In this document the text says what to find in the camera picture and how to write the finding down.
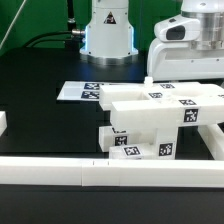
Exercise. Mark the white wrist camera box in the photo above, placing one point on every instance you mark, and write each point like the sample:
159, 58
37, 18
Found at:
178, 29

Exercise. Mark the white U-shaped fence frame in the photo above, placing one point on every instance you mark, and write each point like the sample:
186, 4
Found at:
106, 172

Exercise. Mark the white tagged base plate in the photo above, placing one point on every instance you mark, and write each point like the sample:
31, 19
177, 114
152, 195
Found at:
80, 91

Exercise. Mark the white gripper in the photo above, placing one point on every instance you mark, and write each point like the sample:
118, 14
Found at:
177, 61

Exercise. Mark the white chair back frame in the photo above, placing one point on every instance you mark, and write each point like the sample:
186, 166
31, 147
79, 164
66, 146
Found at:
197, 104

